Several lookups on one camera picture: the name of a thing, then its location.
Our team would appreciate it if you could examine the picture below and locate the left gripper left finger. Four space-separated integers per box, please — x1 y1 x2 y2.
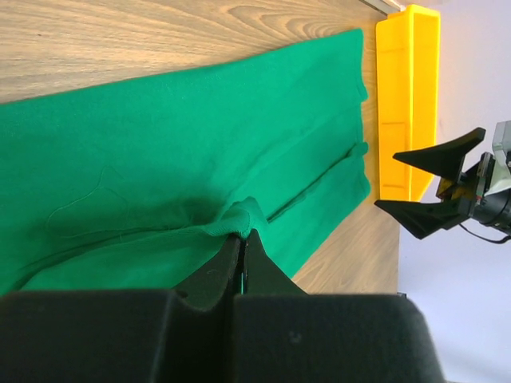
1 236 242 382

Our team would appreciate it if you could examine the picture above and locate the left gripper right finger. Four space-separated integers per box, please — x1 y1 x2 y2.
229 231 445 382

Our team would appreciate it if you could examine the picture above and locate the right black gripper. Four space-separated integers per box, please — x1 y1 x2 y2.
374 128 495 239

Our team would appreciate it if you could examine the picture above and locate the yellow plastic tray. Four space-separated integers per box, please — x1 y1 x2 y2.
376 4 441 202

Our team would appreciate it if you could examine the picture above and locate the green t shirt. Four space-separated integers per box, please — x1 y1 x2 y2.
1 30 370 294

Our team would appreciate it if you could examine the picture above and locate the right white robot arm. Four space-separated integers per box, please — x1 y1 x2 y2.
374 128 510 244

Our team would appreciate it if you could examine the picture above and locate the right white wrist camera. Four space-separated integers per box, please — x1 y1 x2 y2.
485 120 511 195

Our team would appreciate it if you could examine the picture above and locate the aluminium frame rail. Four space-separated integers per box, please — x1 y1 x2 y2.
360 0 405 14

